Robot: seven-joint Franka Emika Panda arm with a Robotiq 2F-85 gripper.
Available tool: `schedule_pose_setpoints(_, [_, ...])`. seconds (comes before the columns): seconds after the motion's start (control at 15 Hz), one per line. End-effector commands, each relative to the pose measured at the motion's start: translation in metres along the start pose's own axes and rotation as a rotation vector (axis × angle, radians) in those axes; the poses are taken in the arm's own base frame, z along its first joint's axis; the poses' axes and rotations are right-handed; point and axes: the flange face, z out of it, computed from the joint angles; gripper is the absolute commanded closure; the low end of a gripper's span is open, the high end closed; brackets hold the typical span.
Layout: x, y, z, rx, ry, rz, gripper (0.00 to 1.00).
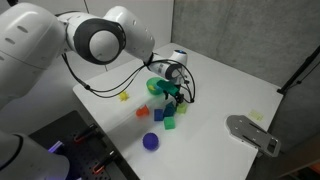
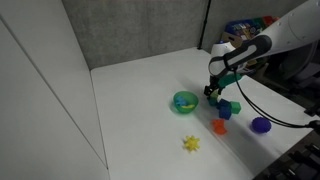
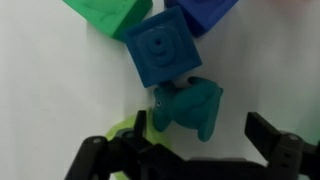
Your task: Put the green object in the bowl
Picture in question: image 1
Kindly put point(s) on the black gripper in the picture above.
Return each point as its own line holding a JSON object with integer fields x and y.
{"x": 178, "y": 85}

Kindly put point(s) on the dark green toy shape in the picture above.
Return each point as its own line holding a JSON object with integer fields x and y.
{"x": 171, "y": 106}

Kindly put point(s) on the grey white robot base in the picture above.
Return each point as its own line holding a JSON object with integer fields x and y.
{"x": 30, "y": 156}

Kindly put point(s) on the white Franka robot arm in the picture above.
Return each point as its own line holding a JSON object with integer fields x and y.
{"x": 33, "y": 40}

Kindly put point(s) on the green plastic bowl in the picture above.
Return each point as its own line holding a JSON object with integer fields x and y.
{"x": 152, "y": 87}

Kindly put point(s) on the light green toy cube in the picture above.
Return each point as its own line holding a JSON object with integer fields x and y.
{"x": 181, "y": 108}

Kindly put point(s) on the blue toy cube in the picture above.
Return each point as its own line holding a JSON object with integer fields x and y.
{"x": 158, "y": 114}

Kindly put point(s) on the yellow toy piece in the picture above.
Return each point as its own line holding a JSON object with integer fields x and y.
{"x": 151, "y": 88}

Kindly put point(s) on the orange toy shape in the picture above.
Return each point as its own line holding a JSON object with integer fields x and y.
{"x": 142, "y": 111}

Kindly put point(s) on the yellow spiky star toy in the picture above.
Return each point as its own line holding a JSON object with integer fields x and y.
{"x": 123, "y": 96}

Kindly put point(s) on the purple bumpy ball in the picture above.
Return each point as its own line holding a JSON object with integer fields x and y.
{"x": 150, "y": 141}

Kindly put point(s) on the yellow-green sticker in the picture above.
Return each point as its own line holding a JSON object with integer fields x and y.
{"x": 256, "y": 115}

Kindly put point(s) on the grey metal mounting plate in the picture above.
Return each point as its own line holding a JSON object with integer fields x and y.
{"x": 253, "y": 134}

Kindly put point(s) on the orange black clamp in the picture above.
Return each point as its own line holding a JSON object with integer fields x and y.
{"x": 85, "y": 133}
{"x": 104, "y": 162}

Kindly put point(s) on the black perforated breadboard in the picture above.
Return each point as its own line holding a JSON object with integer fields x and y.
{"x": 80, "y": 150}

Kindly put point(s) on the black stand pole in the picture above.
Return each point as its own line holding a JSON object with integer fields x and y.
{"x": 300, "y": 70}

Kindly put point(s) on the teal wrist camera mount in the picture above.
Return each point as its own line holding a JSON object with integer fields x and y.
{"x": 167, "y": 86}

